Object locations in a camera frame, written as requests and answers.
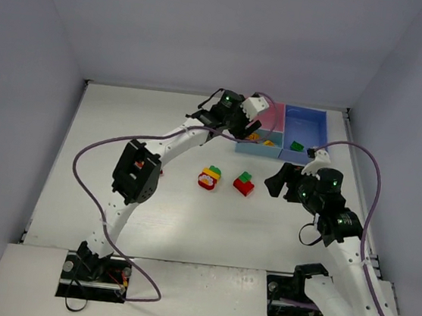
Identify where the yellow rounded lego brick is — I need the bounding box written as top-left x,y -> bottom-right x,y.
247,133 -> 260,141

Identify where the green rounded lego brick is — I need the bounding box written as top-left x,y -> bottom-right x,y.
289,141 -> 305,152

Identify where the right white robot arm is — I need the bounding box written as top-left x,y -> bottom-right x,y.
264,163 -> 395,316

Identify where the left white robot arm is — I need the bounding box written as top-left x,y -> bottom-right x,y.
77,90 -> 270,264

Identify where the small yellow lego brick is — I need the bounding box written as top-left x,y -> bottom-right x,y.
262,140 -> 276,147

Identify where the red green lego stack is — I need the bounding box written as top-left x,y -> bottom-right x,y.
233,171 -> 255,197

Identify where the light blue container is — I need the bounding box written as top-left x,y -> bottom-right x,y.
235,129 -> 283,158

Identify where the flower lego stack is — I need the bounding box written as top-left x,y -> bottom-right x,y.
197,166 -> 221,191

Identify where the dark blue container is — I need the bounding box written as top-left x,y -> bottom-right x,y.
279,105 -> 328,166

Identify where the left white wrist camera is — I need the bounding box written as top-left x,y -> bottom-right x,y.
240,96 -> 270,120

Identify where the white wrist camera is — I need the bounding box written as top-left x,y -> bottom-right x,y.
301,148 -> 331,176
240,96 -> 270,120

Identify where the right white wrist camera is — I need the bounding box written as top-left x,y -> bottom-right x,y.
301,148 -> 331,176

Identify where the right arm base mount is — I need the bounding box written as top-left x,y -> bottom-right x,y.
266,273 -> 323,316

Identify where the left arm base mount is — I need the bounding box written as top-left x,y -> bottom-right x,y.
55,251 -> 132,304

